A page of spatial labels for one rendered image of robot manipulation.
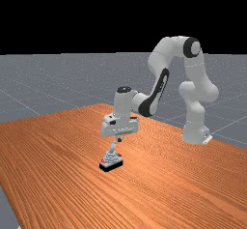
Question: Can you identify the grey toggle switch black base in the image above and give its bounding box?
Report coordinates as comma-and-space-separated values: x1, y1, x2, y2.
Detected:
98, 141, 124, 173

